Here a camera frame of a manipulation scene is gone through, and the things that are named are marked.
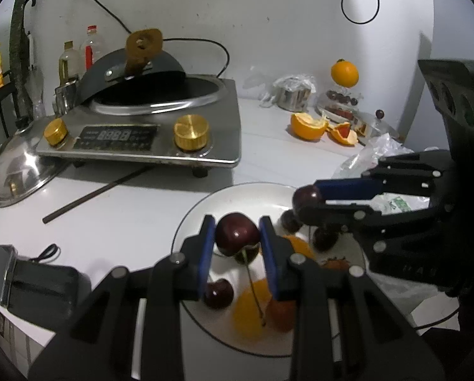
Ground glass jar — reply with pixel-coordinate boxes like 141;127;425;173
316;85;365;122

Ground black box device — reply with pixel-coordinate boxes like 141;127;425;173
7;262;91;330

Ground dark vertical pipe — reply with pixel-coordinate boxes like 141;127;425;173
8;0;33;117

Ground dark chopstick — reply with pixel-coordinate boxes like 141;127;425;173
43;167;150;224

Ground steel induction cooker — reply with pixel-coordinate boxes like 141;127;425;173
35;73;241;177

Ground whole orange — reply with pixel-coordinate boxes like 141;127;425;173
331;59;359;87

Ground red label bottle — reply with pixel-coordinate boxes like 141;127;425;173
82;26;103;72

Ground orange peel piece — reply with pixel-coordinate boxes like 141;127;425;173
326;121;359;146

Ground grey refrigerator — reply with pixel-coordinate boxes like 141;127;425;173
431;0;474;64

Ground thin looped black cable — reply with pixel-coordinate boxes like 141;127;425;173
29;243;61;263

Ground steel cup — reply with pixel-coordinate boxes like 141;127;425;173
277;83;313;112

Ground clear printed plastic bag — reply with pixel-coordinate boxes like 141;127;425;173
332;133;452;312

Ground small steel lidded pot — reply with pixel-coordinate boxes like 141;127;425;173
354;109;400;139

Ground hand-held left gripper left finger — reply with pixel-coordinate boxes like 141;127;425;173
28;214;216;381

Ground cut orange half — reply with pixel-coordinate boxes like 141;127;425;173
290;112;329;140

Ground cooking oil bottle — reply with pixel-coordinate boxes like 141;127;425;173
58;41;81;86

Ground black metal rack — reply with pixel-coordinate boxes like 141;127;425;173
0;69;27;128

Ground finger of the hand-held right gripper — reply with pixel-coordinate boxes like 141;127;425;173
298;200;441;247
314;149;449;203

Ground steel wok lid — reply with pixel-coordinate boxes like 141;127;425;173
0;121;69;208

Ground white round plate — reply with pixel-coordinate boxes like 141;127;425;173
171;183;368;358

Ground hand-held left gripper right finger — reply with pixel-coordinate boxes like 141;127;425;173
259;215;446;381

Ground peeled orange segment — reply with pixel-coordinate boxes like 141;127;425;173
232;278;271;340
279;235;315;263

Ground dark wok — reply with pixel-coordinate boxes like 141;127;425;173
75;28;186;106

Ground black cooker cable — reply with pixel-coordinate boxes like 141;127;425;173
68;0;230;77

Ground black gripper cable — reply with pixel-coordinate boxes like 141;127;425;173
415;309;460;330

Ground steel cups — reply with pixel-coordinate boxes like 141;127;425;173
55;79;79;116

